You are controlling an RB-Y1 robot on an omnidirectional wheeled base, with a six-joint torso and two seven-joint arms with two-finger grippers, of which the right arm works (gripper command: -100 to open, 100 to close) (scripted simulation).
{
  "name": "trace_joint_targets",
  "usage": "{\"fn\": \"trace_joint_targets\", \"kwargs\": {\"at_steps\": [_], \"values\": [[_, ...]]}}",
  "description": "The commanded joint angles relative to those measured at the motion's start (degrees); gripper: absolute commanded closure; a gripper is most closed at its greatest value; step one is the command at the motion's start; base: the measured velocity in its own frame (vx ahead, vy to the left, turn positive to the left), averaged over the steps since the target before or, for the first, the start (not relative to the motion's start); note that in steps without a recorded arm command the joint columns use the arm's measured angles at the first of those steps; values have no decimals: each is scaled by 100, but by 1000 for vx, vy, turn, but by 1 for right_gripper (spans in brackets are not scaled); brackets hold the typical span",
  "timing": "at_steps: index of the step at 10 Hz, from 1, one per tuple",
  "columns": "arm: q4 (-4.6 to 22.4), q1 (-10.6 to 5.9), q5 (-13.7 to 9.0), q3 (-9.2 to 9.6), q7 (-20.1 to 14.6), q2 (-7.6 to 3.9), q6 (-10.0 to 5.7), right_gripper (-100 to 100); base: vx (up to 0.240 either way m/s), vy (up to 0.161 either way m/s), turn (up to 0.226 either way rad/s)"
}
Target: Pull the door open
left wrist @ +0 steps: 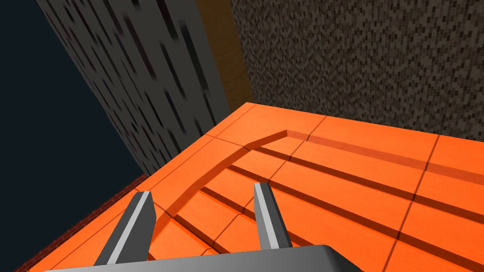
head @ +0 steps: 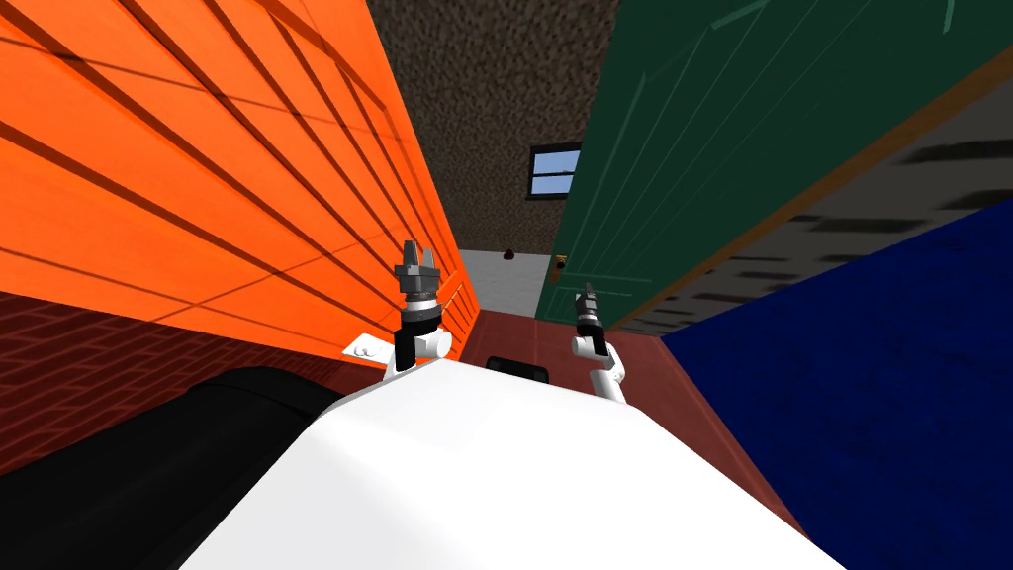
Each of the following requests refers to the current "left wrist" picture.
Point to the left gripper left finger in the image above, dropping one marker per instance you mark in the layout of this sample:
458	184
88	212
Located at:
128	230

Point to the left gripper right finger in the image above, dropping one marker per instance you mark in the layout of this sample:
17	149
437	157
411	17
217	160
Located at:
269	223

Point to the orange cupboard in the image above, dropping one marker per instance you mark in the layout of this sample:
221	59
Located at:
359	204

